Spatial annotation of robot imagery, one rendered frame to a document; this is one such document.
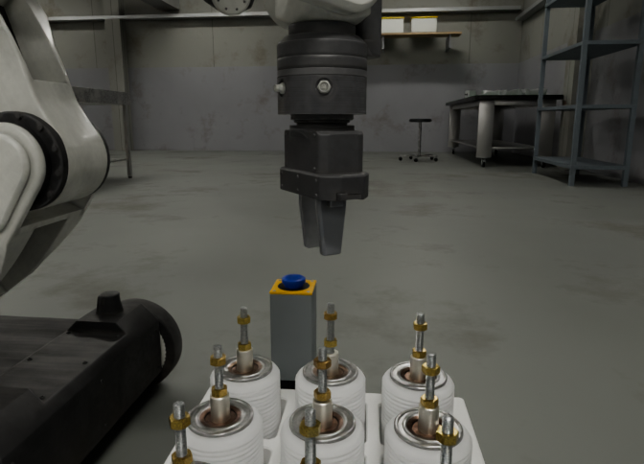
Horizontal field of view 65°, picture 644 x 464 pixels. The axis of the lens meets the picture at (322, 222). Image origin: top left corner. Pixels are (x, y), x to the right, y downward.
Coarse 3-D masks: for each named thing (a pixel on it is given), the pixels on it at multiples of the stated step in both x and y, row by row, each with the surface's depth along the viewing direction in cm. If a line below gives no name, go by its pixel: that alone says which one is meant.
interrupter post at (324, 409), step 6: (312, 402) 56; (318, 402) 56; (324, 402) 56; (330, 402) 56; (318, 408) 56; (324, 408) 56; (330, 408) 56; (318, 414) 56; (324, 414) 56; (330, 414) 56; (318, 420) 56; (324, 420) 56; (330, 420) 56; (324, 426) 56; (330, 426) 57
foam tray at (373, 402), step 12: (204, 396) 76; (288, 396) 76; (372, 396) 76; (288, 408) 73; (372, 408) 73; (456, 408) 73; (372, 420) 70; (468, 420) 70; (372, 432) 67; (264, 444) 65; (276, 444) 65; (372, 444) 65; (168, 456) 63; (264, 456) 64; (276, 456) 62; (372, 456) 62; (480, 456) 62
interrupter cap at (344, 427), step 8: (304, 408) 60; (336, 408) 60; (344, 408) 59; (296, 416) 58; (304, 416) 58; (336, 416) 58; (344, 416) 58; (352, 416) 58; (296, 424) 57; (336, 424) 57; (344, 424) 56; (352, 424) 56; (296, 432) 55; (320, 432) 55; (328, 432) 55; (336, 432) 55; (344, 432) 55; (352, 432) 55; (304, 440) 54; (320, 440) 54; (328, 440) 54; (336, 440) 54
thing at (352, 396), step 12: (300, 372) 69; (360, 372) 69; (300, 384) 67; (312, 384) 66; (348, 384) 66; (360, 384) 67; (300, 396) 67; (312, 396) 65; (336, 396) 64; (348, 396) 65; (360, 396) 67; (348, 408) 65; (360, 408) 67; (360, 420) 67
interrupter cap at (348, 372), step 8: (312, 360) 71; (344, 360) 71; (304, 368) 69; (312, 368) 69; (344, 368) 69; (352, 368) 69; (304, 376) 67; (312, 376) 67; (336, 376) 68; (344, 376) 67; (352, 376) 67; (328, 384) 65; (336, 384) 65; (344, 384) 65
